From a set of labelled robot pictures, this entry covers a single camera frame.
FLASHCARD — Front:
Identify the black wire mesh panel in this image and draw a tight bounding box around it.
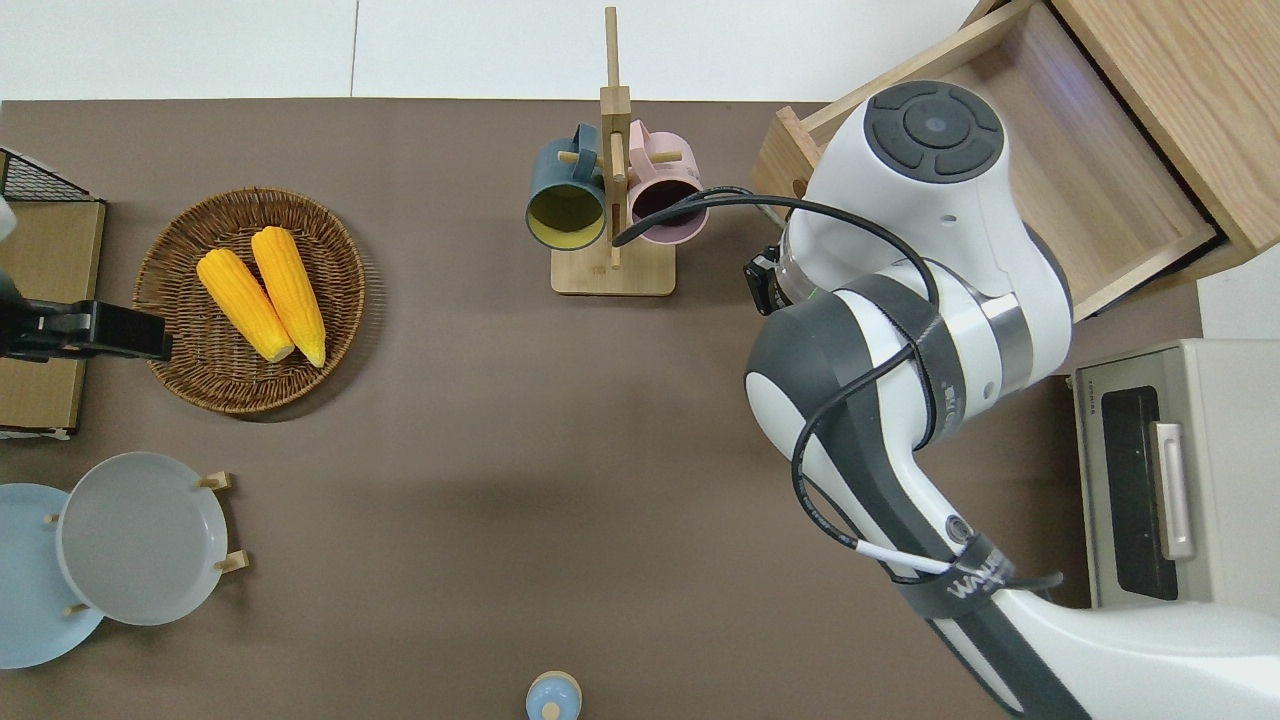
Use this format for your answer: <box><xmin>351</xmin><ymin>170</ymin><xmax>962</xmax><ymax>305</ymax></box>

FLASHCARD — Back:
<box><xmin>0</xmin><ymin>148</ymin><xmax>101</xmax><ymax>203</ymax></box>

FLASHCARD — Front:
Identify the dark blue mug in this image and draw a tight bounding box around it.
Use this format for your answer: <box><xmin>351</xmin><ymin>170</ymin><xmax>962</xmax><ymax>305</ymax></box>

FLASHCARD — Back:
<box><xmin>526</xmin><ymin>122</ymin><xmax>609</xmax><ymax>251</ymax></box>

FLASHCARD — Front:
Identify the wooden drawer with black handle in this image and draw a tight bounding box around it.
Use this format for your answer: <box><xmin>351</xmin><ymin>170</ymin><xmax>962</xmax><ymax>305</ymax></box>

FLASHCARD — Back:
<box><xmin>750</xmin><ymin>0</ymin><xmax>1221</xmax><ymax>323</ymax></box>

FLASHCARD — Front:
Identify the yellow corn cob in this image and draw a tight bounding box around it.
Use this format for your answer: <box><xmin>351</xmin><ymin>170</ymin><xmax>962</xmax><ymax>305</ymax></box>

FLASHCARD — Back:
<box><xmin>251</xmin><ymin>226</ymin><xmax>327</xmax><ymax>368</ymax></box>
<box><xmin>196</xmin><ymin>248</ymin><xmax>297</xmax><ymax>363</ymax></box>

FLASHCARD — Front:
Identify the brown table mat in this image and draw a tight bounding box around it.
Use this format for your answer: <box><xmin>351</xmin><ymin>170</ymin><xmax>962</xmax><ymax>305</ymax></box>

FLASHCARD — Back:
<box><xmin>0</xmin><ymin>98</ymin><xmax>1206</xmax><ymax>720</ymax></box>

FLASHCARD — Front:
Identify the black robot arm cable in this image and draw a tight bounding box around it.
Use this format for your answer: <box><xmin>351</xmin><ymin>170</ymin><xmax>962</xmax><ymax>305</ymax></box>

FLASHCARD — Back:
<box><xmin>612</xmin><ymin>187</ymin><xmax>1063</xmax><ymax>591</ymax></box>

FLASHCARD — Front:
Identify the grey plate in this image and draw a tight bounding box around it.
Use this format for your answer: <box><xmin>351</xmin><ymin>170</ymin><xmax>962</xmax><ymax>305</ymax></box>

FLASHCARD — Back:
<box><xmin>56</xmin><ymin>452</ymin><xmax>229</xmax><ymax>627</ymax></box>

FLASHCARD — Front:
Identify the wooden mug stand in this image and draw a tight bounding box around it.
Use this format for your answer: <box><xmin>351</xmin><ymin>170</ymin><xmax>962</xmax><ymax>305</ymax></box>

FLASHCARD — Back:
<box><xmin>551</xmin><ymin>7</ymin><xmax>684</xmax><ymax>297</ymax></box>

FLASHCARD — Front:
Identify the light blue plate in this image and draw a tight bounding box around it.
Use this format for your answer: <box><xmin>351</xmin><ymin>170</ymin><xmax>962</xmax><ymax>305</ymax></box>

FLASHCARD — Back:
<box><xmin>0</xmin><ymin>483</ymin><xmax>106</xmax><ymax>669</ymax></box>

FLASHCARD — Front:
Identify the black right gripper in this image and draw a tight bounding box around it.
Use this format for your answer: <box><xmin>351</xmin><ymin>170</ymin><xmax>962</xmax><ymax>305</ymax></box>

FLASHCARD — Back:
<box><xmin>744</xmin><ymin>245</ymin><xmax>791</xmax><ymax>317</ymax></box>

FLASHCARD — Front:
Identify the pink mug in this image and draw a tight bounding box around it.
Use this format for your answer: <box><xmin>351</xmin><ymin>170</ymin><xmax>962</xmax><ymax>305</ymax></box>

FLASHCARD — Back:
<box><xmin>625</xmin><ymin>120</ymin><xmax>709</xmax><ymax>247</ymax></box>

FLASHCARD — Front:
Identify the light wooden cabinet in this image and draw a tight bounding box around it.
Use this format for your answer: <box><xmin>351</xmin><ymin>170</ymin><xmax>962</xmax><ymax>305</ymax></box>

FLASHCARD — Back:
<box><xmin>965</xmin><ymin>0</ymin><xmax>1280</xmax><ymax>256</ymax></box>

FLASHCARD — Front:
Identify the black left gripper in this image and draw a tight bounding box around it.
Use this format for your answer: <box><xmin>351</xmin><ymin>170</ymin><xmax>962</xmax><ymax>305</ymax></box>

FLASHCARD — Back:
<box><xmin>0</xmin><ymin>265</ymin><xmax>173</xmax><ymax>363</ymax></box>

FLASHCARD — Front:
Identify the wooden plate rack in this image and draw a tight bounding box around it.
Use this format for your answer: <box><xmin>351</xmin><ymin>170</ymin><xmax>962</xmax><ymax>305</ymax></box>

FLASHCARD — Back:
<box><xmin>42</xmin><ymin>470</ymin><xmax>251</xmax><ymax>617</ymax></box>

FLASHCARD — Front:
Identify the white toaster oven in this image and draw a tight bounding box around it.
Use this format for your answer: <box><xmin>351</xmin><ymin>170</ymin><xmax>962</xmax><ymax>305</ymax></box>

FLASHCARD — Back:
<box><xmin>1072</xmin><ymin>338</ymin><xmax>1280</xmax><ymax>611</ymax></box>

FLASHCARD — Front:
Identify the brown wicker basket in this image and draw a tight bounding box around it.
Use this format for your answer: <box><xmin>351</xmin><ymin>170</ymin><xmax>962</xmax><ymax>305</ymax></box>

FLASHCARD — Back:
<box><xmin>133</xmin><ymin>187</ymin><xmax>367</xmax><ymax>415</ymax></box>

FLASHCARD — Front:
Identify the brown cardboard box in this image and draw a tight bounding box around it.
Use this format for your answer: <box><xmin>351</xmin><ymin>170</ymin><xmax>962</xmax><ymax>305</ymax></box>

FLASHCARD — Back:
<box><xmin>0</xmin><ymin>200</ymin><xmax>107</xmax><ymax>438</ymax></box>

